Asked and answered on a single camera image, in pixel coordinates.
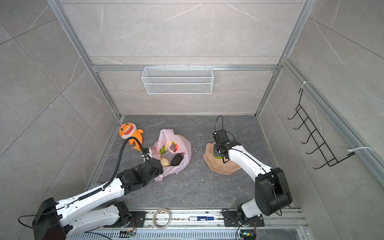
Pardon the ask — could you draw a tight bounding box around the black wire hook rack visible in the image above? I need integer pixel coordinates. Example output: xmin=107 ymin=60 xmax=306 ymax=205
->
xmin=287 ymin=89 xmax=355 ymax=170

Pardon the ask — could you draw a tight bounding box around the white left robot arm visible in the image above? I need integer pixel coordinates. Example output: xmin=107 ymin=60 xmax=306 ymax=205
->
xmin=32 ymin=158 xmax=163 ymax=240

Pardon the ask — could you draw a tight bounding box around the pink scalloped plastic bowl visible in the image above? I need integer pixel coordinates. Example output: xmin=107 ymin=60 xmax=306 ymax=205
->
xmin=204 ymin=143 xmax=241 ymax=175

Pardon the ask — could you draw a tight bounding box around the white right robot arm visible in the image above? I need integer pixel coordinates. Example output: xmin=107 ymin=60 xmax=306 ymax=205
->
xmin=213 ymin=129 xmax=293 ymax=224

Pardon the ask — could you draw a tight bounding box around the pink plastic bag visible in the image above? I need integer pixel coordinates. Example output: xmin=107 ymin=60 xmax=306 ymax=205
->
xmin=151 ymin=129 xmax=192 ymax=182

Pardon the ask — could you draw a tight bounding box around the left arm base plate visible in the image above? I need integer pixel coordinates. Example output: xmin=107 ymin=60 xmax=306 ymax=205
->
xmin=111 ymin=211 xmax=147 ymax=229

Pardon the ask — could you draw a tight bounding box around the white wire mesh basket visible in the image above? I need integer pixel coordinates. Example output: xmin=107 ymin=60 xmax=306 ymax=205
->
xmin=142 ymin=67 xmax=214 ymax=95

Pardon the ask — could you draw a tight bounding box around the orange shark plush toy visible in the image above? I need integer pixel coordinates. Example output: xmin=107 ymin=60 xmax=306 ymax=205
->
xmin=119 ymin=123 xmax=144 ymax=144

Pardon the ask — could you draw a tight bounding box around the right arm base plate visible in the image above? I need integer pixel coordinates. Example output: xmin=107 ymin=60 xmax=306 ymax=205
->
xmin=221 ymin=209 xmax=265 ymax=227

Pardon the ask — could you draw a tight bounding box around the roll of clear tape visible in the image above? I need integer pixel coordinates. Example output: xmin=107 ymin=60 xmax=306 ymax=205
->
xmin=152 ymin=208 xmax=172 ymax=230

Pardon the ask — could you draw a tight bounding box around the blue marker pen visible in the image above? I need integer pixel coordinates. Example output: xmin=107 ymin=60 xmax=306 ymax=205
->
xmin=189 ymin=216 xmax=215 ymax=222

